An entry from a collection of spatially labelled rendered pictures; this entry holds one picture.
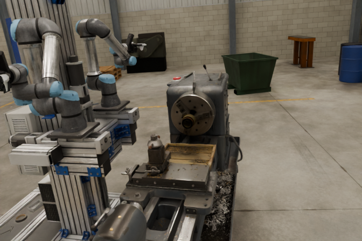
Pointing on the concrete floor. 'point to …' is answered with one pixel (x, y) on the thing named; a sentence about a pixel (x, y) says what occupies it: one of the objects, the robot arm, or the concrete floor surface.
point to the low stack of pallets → (111, 71)
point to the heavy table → (303, 50)
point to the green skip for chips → (249, 72)
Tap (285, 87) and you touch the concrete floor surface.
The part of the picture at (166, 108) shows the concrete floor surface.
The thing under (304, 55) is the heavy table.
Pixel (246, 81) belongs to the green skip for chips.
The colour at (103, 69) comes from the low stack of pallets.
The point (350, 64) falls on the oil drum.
